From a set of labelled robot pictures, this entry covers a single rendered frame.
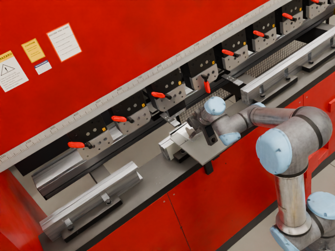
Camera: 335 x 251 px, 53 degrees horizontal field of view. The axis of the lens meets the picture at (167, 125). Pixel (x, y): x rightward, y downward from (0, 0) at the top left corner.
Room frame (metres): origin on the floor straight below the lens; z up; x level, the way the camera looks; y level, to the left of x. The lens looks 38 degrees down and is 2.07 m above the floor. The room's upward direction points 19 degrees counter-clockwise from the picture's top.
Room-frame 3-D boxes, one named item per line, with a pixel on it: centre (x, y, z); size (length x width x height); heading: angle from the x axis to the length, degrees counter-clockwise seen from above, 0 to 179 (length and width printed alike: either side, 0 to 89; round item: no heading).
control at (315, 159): (1.14, -0.62, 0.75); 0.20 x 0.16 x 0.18; 119
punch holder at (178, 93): (1.30, -0.04, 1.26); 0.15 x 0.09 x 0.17; 112
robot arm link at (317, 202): (0.65, -0.43, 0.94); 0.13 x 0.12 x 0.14; 105
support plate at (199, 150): (1.18, -0.12, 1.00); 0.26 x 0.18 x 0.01; 22
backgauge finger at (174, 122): (1.46, 0.00, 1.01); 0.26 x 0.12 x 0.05; 22
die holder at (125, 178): (1.11, 0.44, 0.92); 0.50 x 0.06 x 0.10; 112
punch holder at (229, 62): (1.45, -0.41, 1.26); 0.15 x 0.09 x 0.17; 112
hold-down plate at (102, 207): (1.03, 0.47, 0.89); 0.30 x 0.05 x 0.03; 112
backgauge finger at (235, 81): (1.62, -0.41, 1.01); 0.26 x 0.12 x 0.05; 22
